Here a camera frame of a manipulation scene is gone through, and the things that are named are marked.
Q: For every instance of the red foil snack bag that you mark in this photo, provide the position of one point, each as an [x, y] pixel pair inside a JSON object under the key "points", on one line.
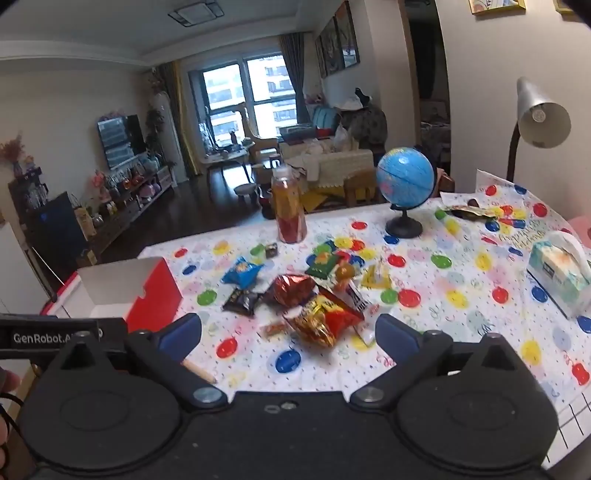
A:
{"points": [[293, 290]]}

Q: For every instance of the yellow curtain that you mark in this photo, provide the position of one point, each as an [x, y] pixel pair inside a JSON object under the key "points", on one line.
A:
{"points": [[182, 120]]}

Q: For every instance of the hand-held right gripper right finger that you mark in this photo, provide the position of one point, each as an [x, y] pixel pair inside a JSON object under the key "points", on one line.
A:
{"points": [[396, 338]]}

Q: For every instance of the blue desk globe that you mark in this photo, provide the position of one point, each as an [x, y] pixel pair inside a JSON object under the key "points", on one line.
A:
{"points": [[406, 177]]}

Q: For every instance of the brown cake packet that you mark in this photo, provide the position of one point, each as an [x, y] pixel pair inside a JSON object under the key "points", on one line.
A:
{"points": [[270, 250]]}

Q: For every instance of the tissue box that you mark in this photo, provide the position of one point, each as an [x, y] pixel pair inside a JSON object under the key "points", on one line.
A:
{"points": [[554, 272]]}

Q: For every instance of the wooden coffee table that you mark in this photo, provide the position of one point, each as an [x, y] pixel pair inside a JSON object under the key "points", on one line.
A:
{"points": [[226, 159]]}

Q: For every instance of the red white cardboard box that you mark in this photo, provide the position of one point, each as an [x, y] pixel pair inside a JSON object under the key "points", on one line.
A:
{"points": [[154, 300]]}

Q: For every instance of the dark foil wrapper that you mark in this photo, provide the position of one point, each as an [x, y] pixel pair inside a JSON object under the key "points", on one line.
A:
{"points": [[471, 212]]}

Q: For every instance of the person's left hand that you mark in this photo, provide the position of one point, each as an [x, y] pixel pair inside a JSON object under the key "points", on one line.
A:
{"points": [[6, 381]]}

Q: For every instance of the vase of dried flowers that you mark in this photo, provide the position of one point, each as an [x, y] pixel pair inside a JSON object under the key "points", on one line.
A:
{"points": [[14, 154]]}

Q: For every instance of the pink artificial flowers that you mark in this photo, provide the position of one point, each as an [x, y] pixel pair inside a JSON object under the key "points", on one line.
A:
{"points": [[99, 180]]}

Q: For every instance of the balloon print tablecloth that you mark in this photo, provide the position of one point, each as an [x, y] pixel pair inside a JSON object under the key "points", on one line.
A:
{"points": [[461, 323]]}

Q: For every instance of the yellow triangular snack packet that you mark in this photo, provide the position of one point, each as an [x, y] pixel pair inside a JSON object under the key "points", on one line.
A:
{"points": [[376, 279]]}

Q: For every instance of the white standing air conditioner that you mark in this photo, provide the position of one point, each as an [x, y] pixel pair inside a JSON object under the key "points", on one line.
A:
{"points": [[168, 138]]}

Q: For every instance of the flat screen television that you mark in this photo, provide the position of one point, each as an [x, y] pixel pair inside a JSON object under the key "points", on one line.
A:
{"points": [[122, 141]]}

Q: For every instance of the wooden stick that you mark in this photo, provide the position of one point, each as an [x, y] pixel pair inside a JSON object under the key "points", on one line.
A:
{"points": [[201, 372]]}

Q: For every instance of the square ceiling light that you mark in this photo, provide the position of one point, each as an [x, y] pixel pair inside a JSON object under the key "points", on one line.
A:
{"points": [[194, 11]]}

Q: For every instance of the grey curtain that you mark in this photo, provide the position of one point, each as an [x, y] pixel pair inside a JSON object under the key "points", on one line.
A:
{"points": [[295, 78]]}

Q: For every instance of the clear orange snack packet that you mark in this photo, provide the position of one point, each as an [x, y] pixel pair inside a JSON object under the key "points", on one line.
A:
{"points": [[272, 330]]}

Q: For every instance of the orange drink bottle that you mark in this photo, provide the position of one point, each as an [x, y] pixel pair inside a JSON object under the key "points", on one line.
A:
{"points": [[288, 217]]}

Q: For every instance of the silver desk lamp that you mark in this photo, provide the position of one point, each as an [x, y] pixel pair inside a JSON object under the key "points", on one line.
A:
{"points": [[538, 115]]}

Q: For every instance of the dark framed wall pictures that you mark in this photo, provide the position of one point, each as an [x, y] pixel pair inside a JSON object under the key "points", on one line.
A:
{"points": [[337, 41]]}

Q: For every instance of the green snack packet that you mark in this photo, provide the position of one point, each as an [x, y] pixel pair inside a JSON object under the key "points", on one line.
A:
{"points": [[323, 265]]}

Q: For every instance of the dark snack packet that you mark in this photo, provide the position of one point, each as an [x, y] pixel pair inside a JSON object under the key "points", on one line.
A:
{"points": [[240, 302]]}

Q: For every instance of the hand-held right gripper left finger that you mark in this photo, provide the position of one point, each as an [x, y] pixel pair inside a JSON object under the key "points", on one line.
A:
{"points": [[182, 333]]}

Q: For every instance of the black water dispenser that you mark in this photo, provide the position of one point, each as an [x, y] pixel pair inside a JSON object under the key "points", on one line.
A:
{"points": [[51, 221]]}

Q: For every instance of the small round stool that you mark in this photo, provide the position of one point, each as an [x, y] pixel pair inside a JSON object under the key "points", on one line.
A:
{"points": [[244, 189]]}

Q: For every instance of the wooden television cabinet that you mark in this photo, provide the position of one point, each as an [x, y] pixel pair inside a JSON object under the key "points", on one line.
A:
{"points": [[134, 207]]}

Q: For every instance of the large window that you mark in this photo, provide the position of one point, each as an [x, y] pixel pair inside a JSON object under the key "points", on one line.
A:
{"points": [[249, 92]]}

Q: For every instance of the yellow framed picture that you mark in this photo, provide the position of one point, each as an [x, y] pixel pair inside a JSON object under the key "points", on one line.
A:
{"points": [[496, 5]]}

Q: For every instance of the sofa with cream cover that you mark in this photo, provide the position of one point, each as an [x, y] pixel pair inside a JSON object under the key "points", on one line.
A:
{"points": [[341, 161]]}

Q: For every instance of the green potted plant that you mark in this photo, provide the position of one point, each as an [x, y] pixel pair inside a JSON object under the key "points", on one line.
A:
{"points": [[155, 124]]}

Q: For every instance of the packed braised egg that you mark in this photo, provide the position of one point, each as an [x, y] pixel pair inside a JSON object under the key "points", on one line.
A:
{"points": [[344, 273]]}

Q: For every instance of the red yellow chip bag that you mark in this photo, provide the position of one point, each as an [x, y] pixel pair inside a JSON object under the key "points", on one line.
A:
{"points": [[323, 318]]}

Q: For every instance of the white black snack packet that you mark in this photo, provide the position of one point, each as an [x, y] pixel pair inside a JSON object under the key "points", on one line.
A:
{"points": [[358, 297]]}

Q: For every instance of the pile of clothes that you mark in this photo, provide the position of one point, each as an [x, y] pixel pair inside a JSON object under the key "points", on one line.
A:
{"points": [[364, 120]]}

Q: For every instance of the blue snack packet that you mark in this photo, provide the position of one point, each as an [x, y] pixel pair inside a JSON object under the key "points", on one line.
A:
{"points": [[242, 272]]}

